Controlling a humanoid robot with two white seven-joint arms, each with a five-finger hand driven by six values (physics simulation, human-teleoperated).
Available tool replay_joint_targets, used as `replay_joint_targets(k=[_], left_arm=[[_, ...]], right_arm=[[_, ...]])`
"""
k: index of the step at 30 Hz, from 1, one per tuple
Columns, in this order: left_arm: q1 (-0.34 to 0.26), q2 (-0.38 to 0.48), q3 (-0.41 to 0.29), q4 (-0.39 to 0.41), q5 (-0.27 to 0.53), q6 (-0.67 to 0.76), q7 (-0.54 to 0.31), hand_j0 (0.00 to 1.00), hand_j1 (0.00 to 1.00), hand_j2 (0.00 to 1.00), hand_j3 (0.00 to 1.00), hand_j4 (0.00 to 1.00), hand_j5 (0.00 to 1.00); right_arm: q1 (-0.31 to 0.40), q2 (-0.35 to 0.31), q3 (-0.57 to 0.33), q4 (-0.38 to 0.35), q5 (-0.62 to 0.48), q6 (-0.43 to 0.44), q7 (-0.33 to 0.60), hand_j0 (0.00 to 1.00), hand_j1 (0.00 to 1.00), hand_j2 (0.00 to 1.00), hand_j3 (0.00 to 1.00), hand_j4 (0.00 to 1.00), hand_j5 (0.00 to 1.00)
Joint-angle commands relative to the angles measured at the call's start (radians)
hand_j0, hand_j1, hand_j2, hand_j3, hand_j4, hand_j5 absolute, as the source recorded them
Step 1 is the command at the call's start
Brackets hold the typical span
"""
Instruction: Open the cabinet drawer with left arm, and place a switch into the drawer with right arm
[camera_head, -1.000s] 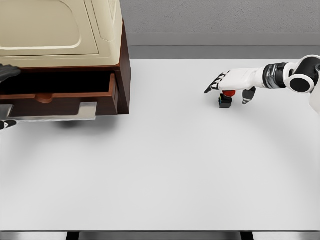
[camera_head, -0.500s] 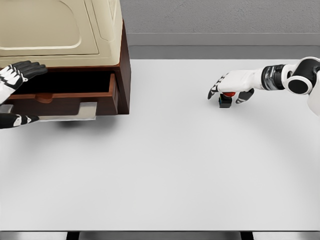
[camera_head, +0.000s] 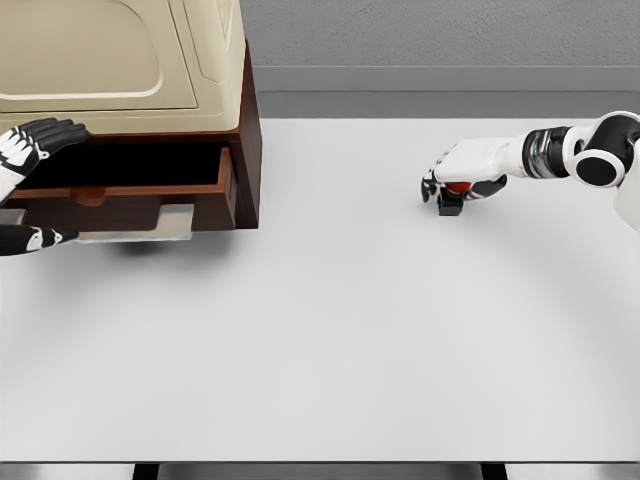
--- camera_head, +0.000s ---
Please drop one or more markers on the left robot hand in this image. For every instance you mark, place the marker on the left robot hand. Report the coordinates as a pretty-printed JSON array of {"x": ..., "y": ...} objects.
[{"x": 30, "y": 142}]

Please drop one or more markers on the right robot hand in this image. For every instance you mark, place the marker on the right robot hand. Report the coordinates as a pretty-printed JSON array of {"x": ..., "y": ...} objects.
[{"x": 470, "y": 160}]

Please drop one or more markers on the red button black switch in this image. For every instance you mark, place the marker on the red button black switch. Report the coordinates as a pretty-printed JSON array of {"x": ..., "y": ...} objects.
[{"x": 451, "y": 204}]

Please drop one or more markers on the brown wooden cabinet drawer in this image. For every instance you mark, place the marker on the brown wooden cabinet drawer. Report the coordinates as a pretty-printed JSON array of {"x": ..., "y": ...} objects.
[{"x": 190, "y": 200}]

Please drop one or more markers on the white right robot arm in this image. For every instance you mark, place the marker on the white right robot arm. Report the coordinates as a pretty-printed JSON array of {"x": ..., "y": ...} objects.
[{"x": 590, "y": 155}]

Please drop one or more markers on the beige and brown small cabinet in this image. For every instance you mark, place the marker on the beige and brown small cabinet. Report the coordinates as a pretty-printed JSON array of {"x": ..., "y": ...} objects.
[{"x": 125, "y": 60}]

